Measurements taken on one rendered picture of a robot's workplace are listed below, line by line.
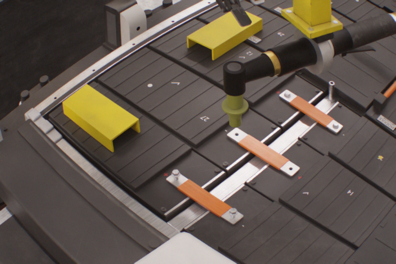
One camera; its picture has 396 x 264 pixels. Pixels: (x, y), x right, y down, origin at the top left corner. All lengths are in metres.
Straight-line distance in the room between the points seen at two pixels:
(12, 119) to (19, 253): 0.54
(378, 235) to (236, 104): 0.35
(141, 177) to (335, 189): 0.33
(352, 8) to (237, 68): 0.68
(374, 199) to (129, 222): 0.44
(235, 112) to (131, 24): 0.59
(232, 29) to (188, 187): 0.41
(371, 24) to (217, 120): 0.38
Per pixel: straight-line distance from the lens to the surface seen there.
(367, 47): 1.32
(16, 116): 1.66
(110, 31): 1.76
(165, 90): 1.44
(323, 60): 1.18
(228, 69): 1.12
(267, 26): 1.61
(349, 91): 1.44
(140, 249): 1.04
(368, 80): 1.48
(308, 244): 1.16
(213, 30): 1.53
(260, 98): 1.41
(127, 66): 1.51
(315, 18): 1.14
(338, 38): 1.22
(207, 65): 1.49
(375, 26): 1.29
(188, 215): 1.24
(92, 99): 1.39
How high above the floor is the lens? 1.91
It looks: 42 degrees down
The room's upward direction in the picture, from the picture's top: 3 degrees counter-clockwise
